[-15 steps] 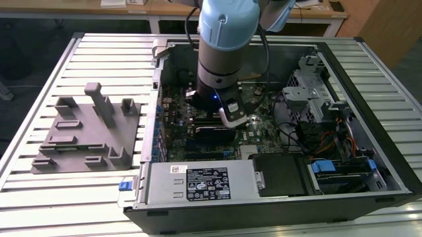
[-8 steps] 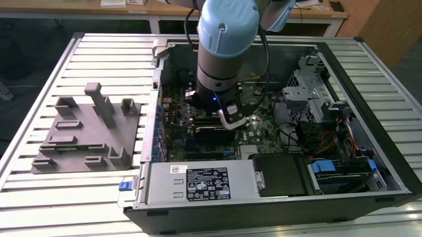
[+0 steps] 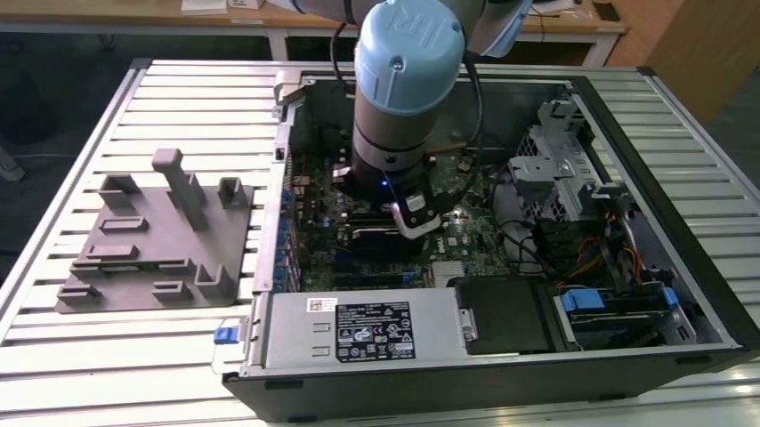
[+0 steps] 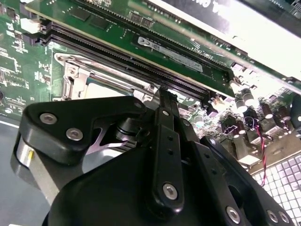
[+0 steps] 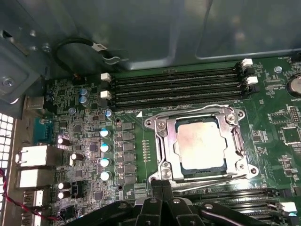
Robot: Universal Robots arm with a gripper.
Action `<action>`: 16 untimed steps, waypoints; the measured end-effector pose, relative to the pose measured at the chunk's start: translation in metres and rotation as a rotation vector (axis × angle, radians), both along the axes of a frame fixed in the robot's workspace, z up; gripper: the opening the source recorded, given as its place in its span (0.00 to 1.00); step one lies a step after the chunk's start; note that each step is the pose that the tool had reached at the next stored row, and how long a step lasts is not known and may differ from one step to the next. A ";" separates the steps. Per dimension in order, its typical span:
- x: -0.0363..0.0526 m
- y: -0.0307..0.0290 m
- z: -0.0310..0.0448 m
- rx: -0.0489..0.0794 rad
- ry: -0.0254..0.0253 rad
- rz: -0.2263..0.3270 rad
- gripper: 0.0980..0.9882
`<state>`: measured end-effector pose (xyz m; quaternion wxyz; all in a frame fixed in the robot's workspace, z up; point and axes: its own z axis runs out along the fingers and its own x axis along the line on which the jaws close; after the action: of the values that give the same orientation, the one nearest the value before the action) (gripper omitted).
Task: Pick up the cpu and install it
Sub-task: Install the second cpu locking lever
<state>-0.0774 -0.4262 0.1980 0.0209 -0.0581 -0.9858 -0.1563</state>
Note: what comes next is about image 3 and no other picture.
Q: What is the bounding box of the black graphics card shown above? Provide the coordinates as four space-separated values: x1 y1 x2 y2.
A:
348 227 428 262

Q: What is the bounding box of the black expansion slot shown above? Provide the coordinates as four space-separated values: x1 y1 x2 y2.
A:
331 271 417 289

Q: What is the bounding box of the green motherboard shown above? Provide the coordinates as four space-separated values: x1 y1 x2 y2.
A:
288 149 522 293

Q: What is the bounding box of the silver finned heatsink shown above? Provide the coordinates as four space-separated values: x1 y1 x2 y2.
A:
432 261 468 288

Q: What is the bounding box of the metal drive cage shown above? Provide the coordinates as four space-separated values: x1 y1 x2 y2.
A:
508 100 632 226

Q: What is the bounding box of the black rating label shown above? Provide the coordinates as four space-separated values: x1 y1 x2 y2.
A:
336 301 419 362

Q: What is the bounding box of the grey parts rack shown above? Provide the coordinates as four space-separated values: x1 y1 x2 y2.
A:
54 149 258 315

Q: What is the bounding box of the silver power supply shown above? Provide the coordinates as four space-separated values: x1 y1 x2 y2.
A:
261 286 471 370

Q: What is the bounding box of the black fan shroud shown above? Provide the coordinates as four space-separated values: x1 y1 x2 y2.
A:
448 275 572 356

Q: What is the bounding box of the blue disk carrier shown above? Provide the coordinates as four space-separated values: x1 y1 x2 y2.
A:
562 287 607 316

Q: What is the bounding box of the green RAM stick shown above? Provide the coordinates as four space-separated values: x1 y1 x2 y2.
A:
94 261 168 272

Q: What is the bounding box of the black PC case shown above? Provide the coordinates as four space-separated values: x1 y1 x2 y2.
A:
220 66 760 423

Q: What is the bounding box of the large white box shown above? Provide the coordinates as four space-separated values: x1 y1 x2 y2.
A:
181 0 230 14

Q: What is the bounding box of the black disk bay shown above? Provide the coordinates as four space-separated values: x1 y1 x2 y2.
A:
555 284 701 355

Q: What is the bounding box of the wooden desk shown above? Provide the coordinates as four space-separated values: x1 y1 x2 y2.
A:
0 0 630 63

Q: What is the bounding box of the white furniture foot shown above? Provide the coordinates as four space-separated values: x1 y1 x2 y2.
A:
0 146 27 181

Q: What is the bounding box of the wooden cabinet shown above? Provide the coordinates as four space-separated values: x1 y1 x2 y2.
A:
606 0 760 128

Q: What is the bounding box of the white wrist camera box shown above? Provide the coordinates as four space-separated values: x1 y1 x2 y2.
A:
392 191 445 241

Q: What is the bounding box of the black camera cable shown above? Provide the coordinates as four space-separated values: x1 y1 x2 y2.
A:
439 60 487 214

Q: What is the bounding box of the grey case handle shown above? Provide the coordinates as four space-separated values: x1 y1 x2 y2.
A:
273 70 305 120

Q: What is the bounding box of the silver shroud handle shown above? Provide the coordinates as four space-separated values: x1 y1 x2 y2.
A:
456 306 480 342

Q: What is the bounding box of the orange wire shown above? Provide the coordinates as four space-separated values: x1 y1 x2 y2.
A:
555 238 606 286

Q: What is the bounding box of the red wire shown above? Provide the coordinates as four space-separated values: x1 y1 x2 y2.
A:
627 246 648 286

